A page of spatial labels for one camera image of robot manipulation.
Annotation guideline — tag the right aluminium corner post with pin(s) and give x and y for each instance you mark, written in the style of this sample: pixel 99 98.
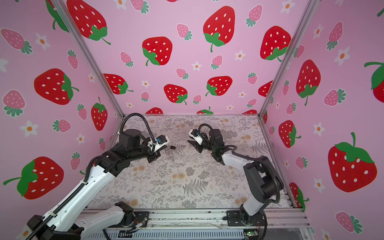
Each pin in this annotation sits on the right aluminium corner post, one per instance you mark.
pixel 296 39

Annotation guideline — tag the aluminium corner post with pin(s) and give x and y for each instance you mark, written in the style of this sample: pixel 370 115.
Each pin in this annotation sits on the aluminium corner post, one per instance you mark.
pixel 78 38
pixel 296 39

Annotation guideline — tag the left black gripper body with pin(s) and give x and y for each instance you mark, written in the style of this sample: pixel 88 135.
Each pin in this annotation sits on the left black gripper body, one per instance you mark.
pixel 152 157

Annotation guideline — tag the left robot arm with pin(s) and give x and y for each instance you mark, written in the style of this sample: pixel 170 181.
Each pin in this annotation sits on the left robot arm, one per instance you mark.
pixel 101 170

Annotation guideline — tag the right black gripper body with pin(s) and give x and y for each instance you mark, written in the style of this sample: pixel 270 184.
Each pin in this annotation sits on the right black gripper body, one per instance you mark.
pixel 205 145

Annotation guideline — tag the left aluminium corner post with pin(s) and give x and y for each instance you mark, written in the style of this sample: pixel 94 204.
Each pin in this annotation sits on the left aluminium corner post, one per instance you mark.
pixel 78 38

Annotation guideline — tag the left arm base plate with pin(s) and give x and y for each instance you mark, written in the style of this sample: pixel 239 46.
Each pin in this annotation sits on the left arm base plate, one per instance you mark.
pixel 133 219

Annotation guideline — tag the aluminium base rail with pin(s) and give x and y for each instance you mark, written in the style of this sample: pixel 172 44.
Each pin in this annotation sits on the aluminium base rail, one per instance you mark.
pixel 186 223

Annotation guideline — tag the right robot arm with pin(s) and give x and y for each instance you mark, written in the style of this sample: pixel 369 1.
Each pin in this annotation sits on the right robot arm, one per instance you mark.
pixel 264 182

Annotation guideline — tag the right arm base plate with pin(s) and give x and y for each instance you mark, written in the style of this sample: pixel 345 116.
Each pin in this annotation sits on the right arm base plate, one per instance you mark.
pixel 240 218

